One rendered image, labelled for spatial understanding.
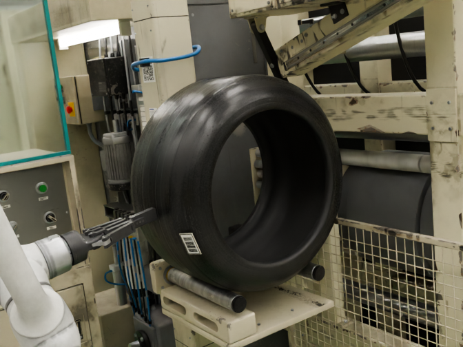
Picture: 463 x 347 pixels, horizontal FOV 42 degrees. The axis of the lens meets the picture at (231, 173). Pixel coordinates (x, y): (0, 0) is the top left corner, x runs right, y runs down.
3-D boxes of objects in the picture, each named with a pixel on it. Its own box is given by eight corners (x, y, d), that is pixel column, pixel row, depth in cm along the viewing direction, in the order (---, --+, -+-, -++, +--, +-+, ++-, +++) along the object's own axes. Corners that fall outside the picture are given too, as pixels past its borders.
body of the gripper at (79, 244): (67, 239, 131) (105, 223, 136) (54, 232, 138) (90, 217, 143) (76, 270, 133) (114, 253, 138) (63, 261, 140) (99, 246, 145)
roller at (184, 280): (164, 268, 179) (177, 264, 182) (165, 283, 180) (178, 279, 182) (232, 299, 151) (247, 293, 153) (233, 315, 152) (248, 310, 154)
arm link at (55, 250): (28, 238, 135) (53, 228, 138) (40, 275, 137) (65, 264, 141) (41, 246, 128) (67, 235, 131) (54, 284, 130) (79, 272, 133)
